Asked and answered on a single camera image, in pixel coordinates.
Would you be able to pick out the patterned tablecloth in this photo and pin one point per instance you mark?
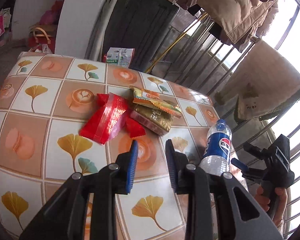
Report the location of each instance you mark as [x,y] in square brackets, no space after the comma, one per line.
[44,102]

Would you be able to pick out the beige plush garment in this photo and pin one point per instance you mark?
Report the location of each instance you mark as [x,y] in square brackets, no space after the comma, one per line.
[265,84]

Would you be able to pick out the yellow broom stick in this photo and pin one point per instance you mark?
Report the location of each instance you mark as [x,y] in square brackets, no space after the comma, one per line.
[150,68]

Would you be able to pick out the clear pepsi plastic bottle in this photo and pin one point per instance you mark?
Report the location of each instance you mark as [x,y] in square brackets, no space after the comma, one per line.
[216,157]

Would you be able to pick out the orange gold sachet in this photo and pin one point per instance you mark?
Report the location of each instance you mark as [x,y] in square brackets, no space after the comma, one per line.
[150,99]

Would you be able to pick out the red gift bag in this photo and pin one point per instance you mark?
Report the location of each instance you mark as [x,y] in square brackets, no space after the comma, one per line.
[40,35]

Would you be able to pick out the tan puffer jacket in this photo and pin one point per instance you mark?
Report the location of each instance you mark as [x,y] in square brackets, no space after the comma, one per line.
[236,21]

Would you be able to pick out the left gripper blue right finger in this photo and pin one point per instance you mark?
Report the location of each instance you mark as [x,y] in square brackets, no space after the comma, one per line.
[172,164]

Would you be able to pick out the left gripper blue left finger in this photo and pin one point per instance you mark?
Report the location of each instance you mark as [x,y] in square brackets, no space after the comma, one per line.
[131,168]

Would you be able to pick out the green white milk carton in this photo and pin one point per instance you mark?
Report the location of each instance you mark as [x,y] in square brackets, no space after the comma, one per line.
[119,56]

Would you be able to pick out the gold pink packet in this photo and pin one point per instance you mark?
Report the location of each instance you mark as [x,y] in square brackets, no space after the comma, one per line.
[157,121]

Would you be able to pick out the red snack wrapper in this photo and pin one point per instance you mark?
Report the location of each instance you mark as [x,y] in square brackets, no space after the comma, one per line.
[112,115]

